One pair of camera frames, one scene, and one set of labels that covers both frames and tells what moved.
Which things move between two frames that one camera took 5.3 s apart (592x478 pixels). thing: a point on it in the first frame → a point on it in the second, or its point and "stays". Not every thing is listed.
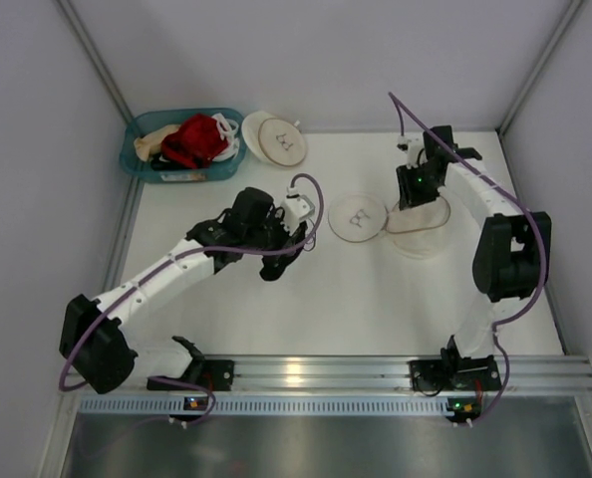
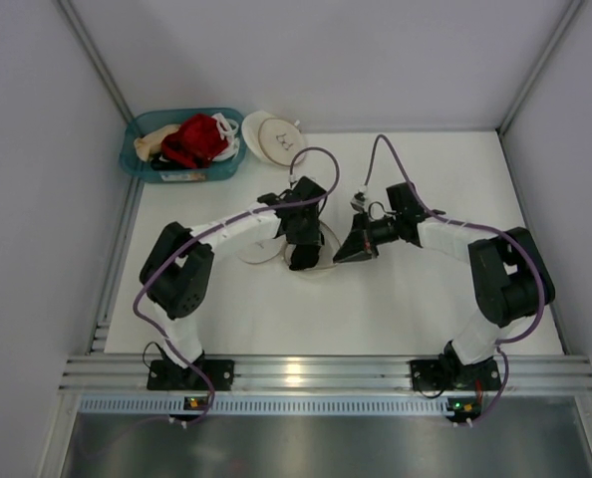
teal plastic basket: (143, 121) stays
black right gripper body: (411, 194) → (367, 239)
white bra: (228, 129) stays
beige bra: (151, 143) stays
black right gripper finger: (406, 199) → (358, 243)
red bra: (195, 142) stays
